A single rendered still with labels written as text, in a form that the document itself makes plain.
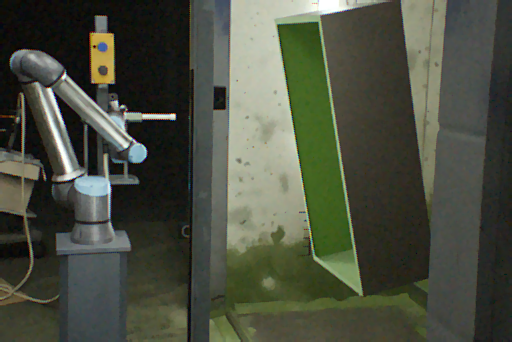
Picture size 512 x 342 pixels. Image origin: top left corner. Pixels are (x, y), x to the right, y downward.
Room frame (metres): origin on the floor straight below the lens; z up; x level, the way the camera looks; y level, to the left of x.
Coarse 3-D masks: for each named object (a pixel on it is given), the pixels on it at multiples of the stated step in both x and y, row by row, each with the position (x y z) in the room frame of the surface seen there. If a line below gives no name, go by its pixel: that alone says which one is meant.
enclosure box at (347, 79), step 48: (288, 48) 3.76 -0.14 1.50; (336, 48) 3.19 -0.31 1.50; (384, 48) 3.25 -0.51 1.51; (288, 96) 3.75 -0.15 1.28; (336, 96) 3.19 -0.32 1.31; (384, 96) 3.25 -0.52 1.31; (336, 144) 3.84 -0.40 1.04; (384, 144) 3.25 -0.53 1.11; (336, 192) 3.84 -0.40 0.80; (384, 192) 3.26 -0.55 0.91; (336, 240) 3.84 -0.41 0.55; (384, 240) 3.26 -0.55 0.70; (384, 288) 3.26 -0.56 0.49
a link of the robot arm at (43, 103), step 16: (16, 64) 3.36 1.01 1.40; (32, 80) 3.37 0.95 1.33; (32, 96) 3.39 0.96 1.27; (48, 96) 3.41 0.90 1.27; (32, 112) 3.42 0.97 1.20; (48, 112) 3.41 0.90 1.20; (48, 128) 3.41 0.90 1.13; (64, 128) 3.46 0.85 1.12; (48, 144) 3.43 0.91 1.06; (64, 144) 3.45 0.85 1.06; (64, 160) 3.45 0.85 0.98; (64, 176) 3.45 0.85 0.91; (80, 176) 3.47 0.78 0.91; (64, 192) 3.45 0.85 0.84
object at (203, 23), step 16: (208, 0) 2.22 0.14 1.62; (208, 16) 2.22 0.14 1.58; (208, 32) 2.22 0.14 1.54; (208, 48) 2.22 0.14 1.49; (208, 64) 2.22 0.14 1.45; (208, 80) 2.22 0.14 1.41; (208, 96) 2.22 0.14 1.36; (208, 112) 2.22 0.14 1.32; (208, 128) 2.22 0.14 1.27; (208, 144) 2.22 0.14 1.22; (208, 160) 2.22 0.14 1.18; (208, 176) 2.22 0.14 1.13; (208, 192) 2.22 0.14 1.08; (192, 208) 2.25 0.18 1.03; (208, 208) 2.22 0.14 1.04; (192, 224) 2.25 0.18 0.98; (208, 224) 2.22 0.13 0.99; (192, 240) 2.24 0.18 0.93; (208, 240) 2.22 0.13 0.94; (192, 256) 2.24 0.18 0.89; (208, 256) 2.22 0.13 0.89; (192, 272) 2.24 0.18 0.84; (208, 272) 2.22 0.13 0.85; (192, 288) 2.23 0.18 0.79; (208, 288) 2.22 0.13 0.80; (192, 304) 2.23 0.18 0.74; (208, 304) 2.22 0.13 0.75; (192, 320) 2.22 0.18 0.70; (208, 320) 2.22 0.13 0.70; (192, 336) 2.22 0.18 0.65; (208, 336) 2.22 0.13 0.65
